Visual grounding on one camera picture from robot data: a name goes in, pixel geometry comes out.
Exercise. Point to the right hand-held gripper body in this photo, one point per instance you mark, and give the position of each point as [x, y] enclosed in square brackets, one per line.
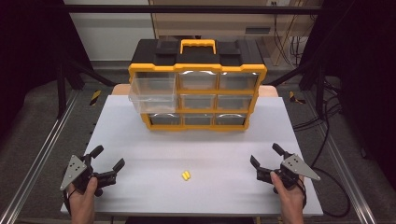
[297, 166]

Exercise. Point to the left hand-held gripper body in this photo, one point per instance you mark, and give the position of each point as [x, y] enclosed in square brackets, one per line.
[74, 170]

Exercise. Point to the person's left hand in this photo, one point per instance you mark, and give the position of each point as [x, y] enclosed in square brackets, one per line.
[82, 197]

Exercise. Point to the person's right hand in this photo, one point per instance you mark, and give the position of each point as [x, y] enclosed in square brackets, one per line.
[291, 197]

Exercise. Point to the wooden table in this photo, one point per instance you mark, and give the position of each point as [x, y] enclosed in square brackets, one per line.
[120, 89]

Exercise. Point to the small yellow block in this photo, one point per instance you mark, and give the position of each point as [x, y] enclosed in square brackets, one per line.
[186, 175]

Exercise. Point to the black metal stand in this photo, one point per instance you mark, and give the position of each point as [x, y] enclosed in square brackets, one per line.
[317, 84]
[62, 90]

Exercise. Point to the large clear plastic drawer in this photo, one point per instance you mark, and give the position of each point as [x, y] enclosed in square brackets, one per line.
[152, 93]

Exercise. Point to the group of closed clear drawers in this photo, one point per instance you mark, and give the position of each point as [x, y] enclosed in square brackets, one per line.
[199, 81]

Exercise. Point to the black and yellow drawer organizer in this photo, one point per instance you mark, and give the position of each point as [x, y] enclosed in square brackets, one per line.
[199, 59]

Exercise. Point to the dark curtain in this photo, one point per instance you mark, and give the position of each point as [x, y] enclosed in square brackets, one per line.
[364, 62]
[28, 46]

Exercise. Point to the wooden cabinet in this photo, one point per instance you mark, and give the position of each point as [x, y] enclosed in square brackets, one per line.
[218, 25]

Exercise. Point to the silver metal rail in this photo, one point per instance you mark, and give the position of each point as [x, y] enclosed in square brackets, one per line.
[40, 155]
[348, 180]

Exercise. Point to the black horizontal frame bar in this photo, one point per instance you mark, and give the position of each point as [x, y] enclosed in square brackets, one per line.
[186, 9]

